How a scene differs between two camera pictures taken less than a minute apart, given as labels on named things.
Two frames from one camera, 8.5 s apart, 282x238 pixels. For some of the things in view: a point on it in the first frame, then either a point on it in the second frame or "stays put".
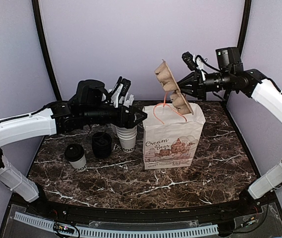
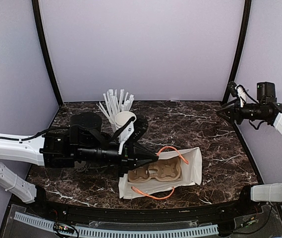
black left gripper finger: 138,122 -> 144,162
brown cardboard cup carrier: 163,74 -> 165,169
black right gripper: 196,78 -> 236,108
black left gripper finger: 136,110 -> 139,149
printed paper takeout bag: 171,136 -> 174,167
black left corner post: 43,47 stays put
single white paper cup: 80,165 stays put
